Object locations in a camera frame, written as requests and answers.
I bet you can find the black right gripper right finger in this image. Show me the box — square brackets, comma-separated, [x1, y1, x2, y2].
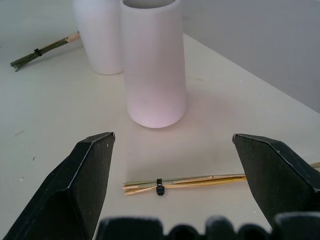
[232, 133, 320, 230]

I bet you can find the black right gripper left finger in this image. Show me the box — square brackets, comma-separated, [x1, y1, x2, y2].
[0, 131, 116, 240]

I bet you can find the white cylindrical vase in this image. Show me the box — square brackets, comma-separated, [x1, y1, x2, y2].
[119, 0, 187, 129]

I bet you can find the white tapered vase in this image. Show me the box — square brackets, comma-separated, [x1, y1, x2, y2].
[71, 0, 124, 75]

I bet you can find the yellow stem bundle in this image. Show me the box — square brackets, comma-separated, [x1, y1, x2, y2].
[121, 161, 320, 197]

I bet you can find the green stem bundle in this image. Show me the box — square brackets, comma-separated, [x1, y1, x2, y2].
[9, 31, 82, 72]

